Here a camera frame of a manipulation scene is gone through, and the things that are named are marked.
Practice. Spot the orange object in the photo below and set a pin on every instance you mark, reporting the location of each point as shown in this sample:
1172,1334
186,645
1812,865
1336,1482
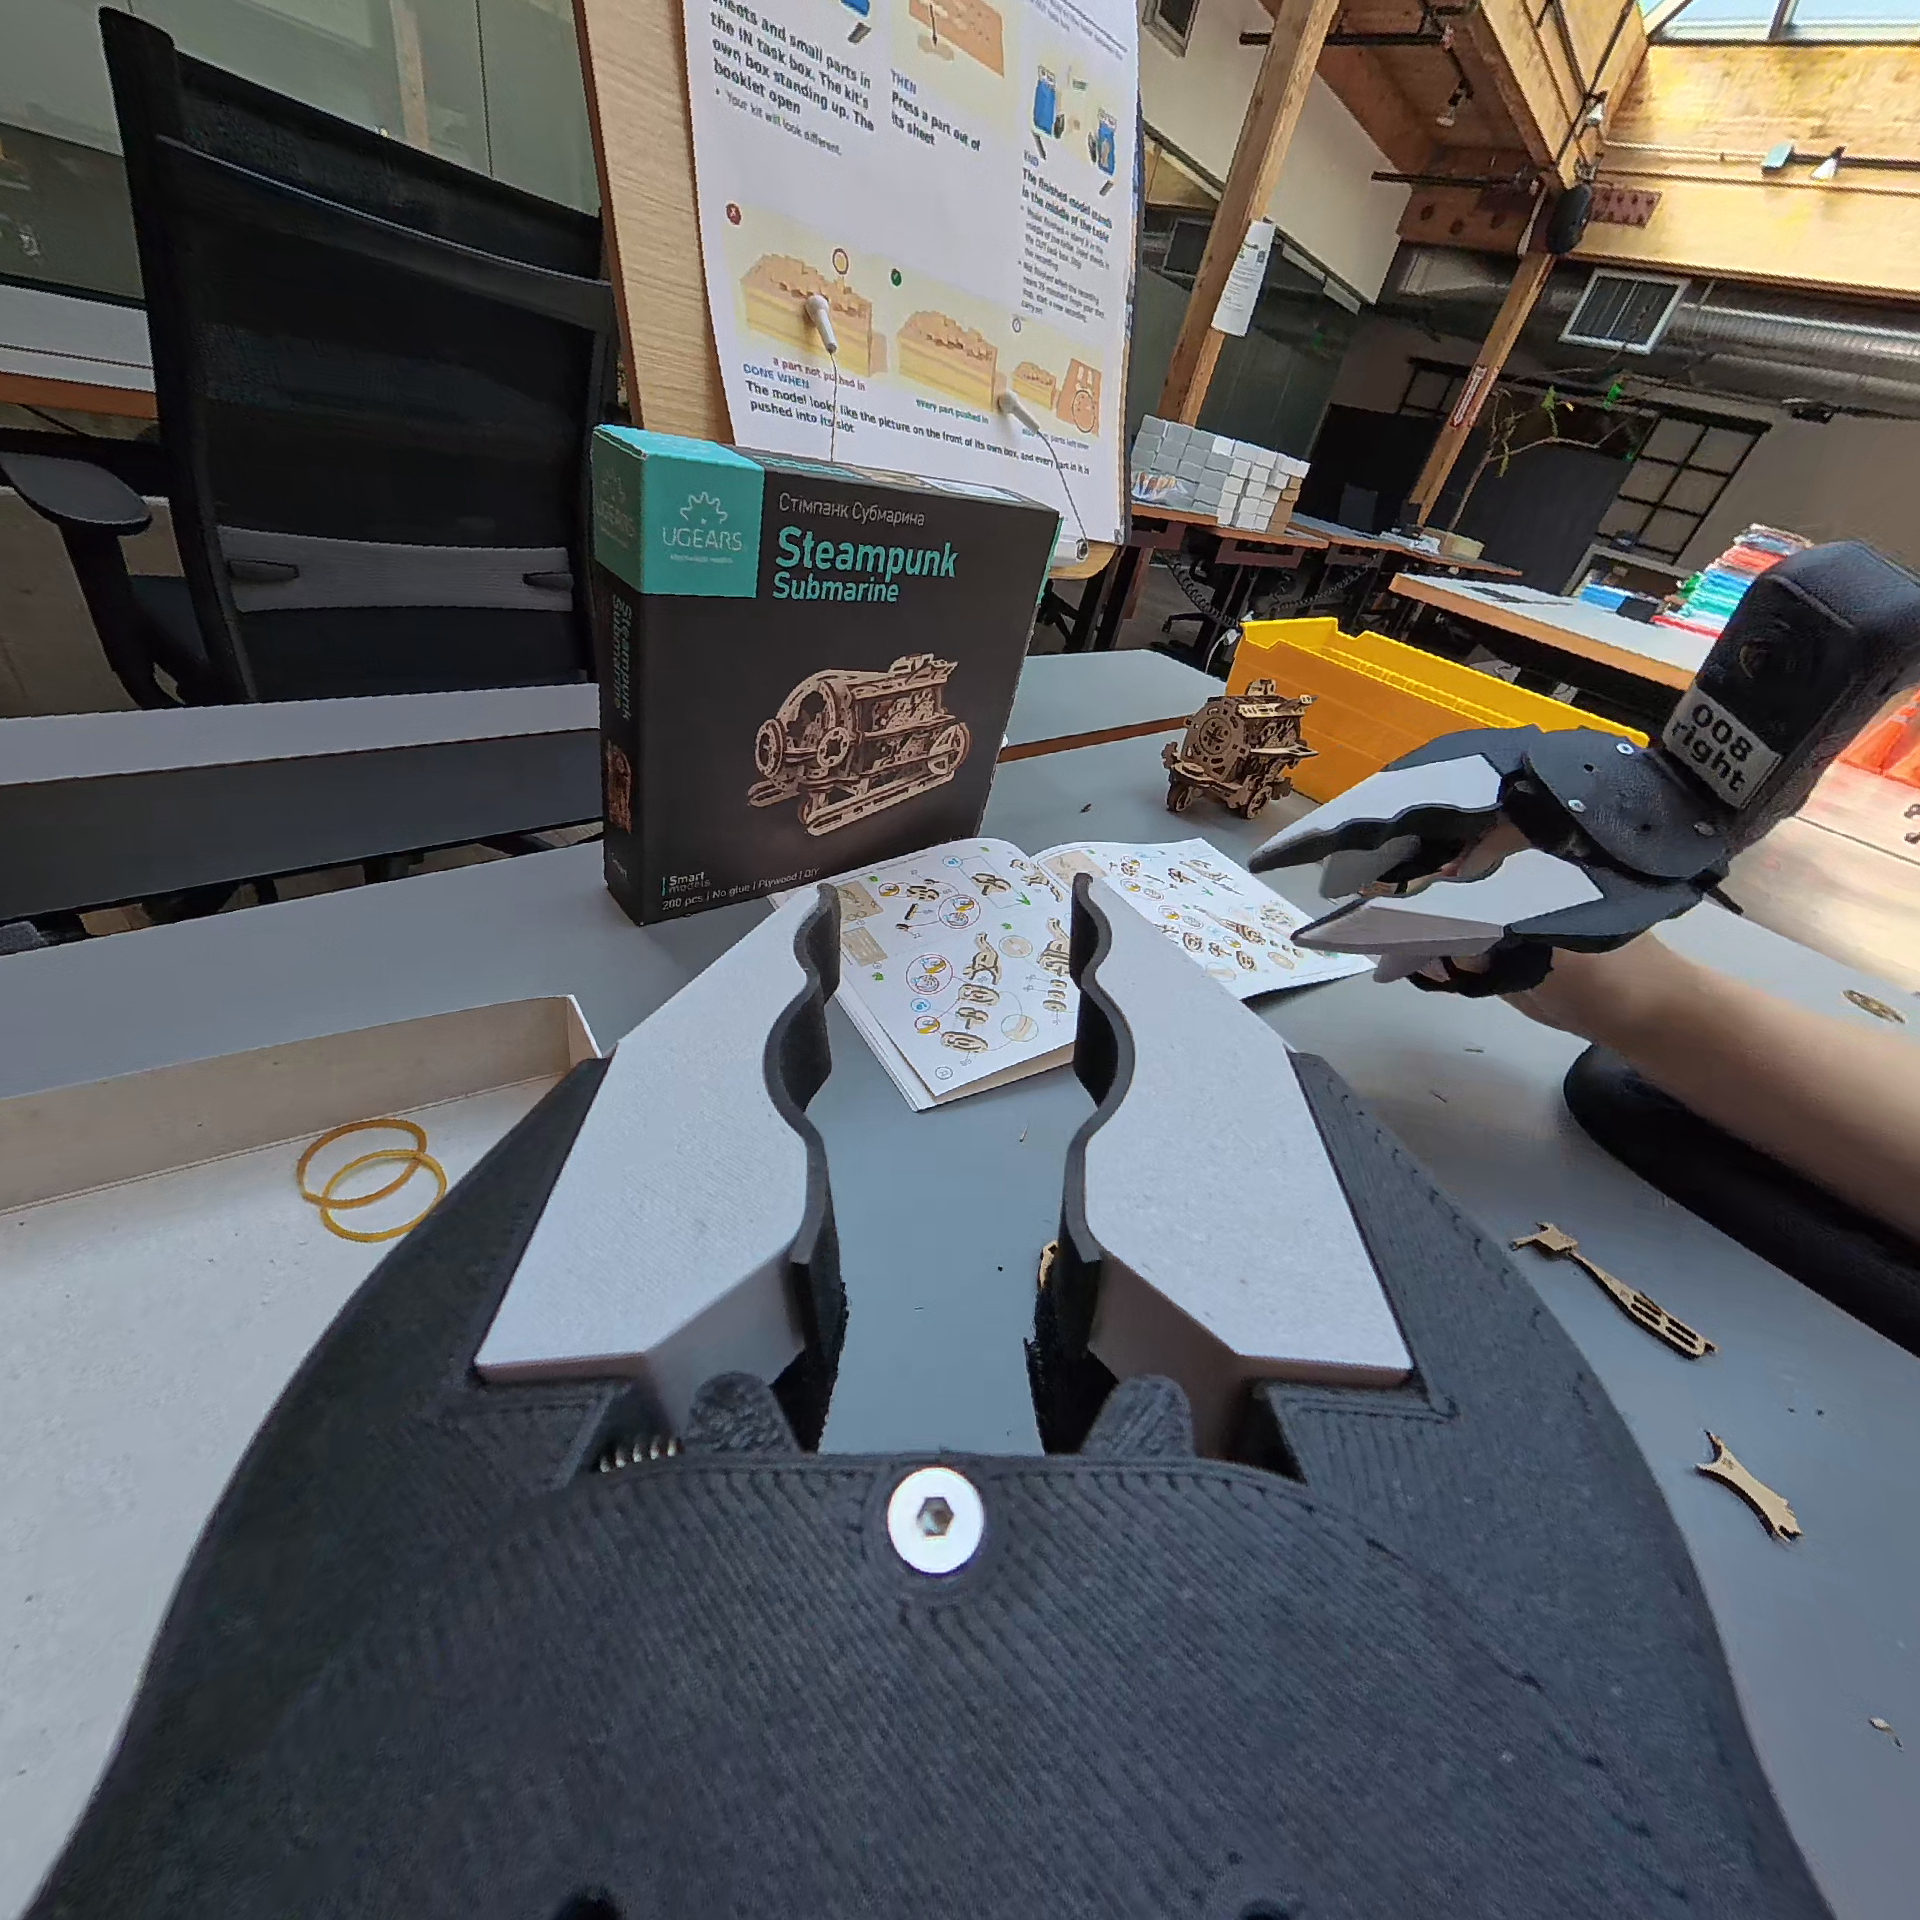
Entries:
1888,742

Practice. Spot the partly built wooden model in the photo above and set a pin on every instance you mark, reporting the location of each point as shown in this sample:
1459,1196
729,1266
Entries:
1237,746

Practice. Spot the wall air vent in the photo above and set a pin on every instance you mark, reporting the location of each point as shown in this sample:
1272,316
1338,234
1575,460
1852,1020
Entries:
1624,310

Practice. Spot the dark model kit box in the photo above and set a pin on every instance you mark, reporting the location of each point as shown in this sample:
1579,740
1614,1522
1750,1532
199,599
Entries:
818,706

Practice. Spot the stack of white boxes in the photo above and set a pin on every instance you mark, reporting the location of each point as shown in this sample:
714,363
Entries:
1218,470

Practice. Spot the round wooden model part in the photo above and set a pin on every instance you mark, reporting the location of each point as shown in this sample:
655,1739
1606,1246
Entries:
1873,1003

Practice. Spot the black grid window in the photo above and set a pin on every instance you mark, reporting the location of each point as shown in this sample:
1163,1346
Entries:
1679,481

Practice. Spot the white instruction poster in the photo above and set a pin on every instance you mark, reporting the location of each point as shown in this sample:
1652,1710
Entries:
915,225

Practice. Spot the wooden display board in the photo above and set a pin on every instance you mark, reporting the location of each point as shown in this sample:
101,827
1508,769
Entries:
655,254

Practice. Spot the black mesh office chair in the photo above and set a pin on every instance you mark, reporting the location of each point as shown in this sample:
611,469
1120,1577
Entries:
388,390

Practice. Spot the yellow rubber band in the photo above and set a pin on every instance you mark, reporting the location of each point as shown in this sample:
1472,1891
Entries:
432,1196
308,1153

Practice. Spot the yellow plastic bin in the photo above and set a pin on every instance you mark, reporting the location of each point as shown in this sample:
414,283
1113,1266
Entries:
1395,683

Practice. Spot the black hanging speaker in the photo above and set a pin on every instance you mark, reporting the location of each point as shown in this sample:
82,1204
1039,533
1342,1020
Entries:
1567,215

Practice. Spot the wooden background desk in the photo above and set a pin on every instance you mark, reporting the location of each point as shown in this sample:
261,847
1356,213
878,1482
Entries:
1245,543

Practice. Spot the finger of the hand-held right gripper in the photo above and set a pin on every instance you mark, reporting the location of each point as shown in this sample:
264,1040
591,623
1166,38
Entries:
1483,909
1412,803

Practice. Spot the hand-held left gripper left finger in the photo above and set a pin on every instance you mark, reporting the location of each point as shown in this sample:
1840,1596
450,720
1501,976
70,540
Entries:
659,1199

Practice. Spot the grey ventilation duct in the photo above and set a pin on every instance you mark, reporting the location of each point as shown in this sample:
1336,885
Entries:
1799,343

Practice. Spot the forked wooden model part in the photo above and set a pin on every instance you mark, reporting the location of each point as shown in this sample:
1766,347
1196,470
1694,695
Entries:
1747,1482

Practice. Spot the thin potted plant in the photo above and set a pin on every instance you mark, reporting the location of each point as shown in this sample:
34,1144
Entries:
1515,442

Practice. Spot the slim wooden post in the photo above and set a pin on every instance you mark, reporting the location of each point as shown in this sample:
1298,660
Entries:
1483,375

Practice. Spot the person's right forearm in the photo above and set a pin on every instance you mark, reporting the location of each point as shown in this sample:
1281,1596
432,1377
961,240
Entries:
1754,1050

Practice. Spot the shallow cardboard tray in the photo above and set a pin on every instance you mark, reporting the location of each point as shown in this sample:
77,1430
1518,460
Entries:
225,1087

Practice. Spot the white paper notice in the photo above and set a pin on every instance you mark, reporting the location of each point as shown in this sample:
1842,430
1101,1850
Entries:
1243,278

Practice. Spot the long wooden model part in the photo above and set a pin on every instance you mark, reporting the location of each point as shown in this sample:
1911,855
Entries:
1619,1295

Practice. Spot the stack of colourful packets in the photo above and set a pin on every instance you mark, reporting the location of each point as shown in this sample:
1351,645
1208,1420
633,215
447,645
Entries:
1726,585

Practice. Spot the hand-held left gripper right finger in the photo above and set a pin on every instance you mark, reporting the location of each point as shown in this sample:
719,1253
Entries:
1215,1187

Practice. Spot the open instruction booklet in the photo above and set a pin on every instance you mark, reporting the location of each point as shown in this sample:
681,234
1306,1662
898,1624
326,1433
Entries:
961,974

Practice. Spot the thick wooden post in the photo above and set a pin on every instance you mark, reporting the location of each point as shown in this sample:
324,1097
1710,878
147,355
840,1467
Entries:
1250,192

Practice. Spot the white background table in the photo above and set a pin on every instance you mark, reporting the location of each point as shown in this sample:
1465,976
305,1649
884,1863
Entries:
1529,607

